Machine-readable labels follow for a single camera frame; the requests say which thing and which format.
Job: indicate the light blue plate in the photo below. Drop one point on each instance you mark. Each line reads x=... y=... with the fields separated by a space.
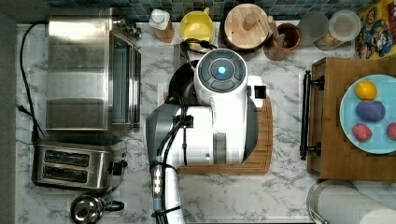
x=378 y=142

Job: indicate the frosted plastic cup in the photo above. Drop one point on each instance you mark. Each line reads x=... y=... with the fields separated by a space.
x=313 y=26

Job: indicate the black bowl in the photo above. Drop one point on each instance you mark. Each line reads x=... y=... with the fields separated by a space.
x=182 y=86

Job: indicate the yellow cereal box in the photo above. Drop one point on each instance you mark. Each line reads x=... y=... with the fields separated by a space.
x=377 y=37

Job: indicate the yellow mug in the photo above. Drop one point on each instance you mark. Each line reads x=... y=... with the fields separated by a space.
x=197 y=25

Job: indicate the stainless toaster oven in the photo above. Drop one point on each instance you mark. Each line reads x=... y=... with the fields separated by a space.
x=94 y=70

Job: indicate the purple toy eggplant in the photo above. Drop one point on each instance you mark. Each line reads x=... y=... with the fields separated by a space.
x=370 y=110

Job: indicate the bamboo cutting board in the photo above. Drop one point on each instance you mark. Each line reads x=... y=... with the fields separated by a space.
x=258 y=161

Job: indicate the canister with wooden lid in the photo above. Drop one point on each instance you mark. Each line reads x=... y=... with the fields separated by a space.
x=244 y=28

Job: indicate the bottle with white cap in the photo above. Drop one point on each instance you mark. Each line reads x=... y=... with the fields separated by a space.
x=161 y=24

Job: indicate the stainless two-slot toaster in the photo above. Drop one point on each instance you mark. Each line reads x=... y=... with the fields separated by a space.
x=96 y=166

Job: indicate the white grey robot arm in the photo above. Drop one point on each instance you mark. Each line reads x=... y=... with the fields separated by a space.
x=215 y=131

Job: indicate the shiny steel kettle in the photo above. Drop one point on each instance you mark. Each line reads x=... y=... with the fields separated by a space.
x=90 y=208

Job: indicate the wooden spoon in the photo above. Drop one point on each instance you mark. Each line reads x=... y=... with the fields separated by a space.
x=278 y=37

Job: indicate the clear lidded plastic container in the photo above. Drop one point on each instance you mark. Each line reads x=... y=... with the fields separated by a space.
x=344 y=26

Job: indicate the red toy strawberry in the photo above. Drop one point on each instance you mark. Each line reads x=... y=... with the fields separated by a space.
x=361 y=132
x=391 y=131

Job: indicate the wooden tray with black handle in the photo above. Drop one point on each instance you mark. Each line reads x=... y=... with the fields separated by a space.
x=324 y=145

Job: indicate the yellow toy lemon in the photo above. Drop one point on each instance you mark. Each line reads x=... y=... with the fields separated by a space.
x=366 y=90

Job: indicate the brown wooden utensil holder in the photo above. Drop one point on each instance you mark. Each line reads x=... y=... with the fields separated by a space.
x=291 y=41

